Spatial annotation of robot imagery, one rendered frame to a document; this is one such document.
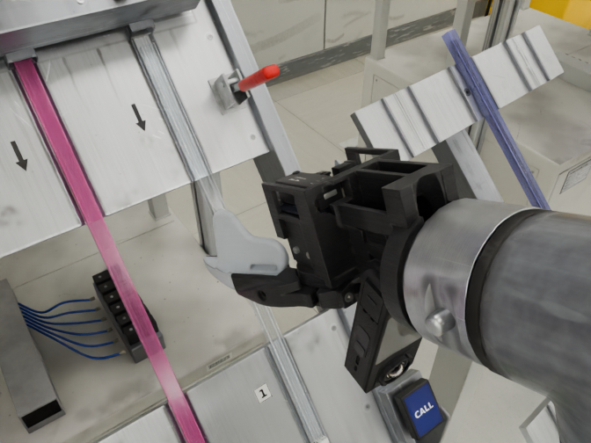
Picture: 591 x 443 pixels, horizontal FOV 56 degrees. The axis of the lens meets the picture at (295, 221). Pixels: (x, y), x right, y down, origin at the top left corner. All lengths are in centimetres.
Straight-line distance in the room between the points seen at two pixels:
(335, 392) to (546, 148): 91
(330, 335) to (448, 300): 36
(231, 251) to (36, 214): 20
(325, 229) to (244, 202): 176
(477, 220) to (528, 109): 126
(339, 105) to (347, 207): 235
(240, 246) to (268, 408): 24
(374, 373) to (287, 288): 8
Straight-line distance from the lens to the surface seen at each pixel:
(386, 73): 161
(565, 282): 21
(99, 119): 55
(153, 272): 99
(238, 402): 57
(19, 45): 53
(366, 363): 36
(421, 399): 62
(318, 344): 60
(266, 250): 37
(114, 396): 86
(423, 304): 26
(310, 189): 30
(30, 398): 84
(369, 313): 32
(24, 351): 89
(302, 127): 248
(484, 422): 158
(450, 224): 25
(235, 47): 59
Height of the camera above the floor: 132
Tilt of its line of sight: 42 degrees down
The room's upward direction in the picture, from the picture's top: straight up
